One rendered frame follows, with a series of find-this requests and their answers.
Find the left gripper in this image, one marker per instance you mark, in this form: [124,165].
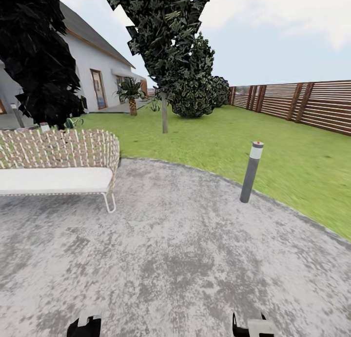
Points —
[92,329]

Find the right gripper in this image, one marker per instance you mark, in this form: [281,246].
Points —
[239,332]

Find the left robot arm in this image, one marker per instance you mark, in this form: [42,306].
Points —
[86,326]

